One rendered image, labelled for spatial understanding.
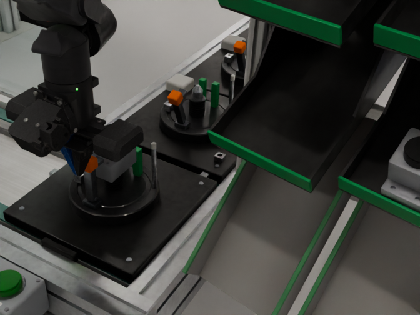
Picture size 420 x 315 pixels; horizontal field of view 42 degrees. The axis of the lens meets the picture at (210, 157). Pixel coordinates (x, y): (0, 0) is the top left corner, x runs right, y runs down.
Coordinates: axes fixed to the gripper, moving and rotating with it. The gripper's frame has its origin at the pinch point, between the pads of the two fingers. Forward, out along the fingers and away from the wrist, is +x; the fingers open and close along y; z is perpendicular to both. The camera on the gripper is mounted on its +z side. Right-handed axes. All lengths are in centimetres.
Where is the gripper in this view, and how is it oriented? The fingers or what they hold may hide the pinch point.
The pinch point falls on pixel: (77, 154)
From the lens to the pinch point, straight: 77.0
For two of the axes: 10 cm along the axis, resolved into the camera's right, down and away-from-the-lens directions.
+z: -4.9, 5.0, -7.2
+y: 8.7, 3.2, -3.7
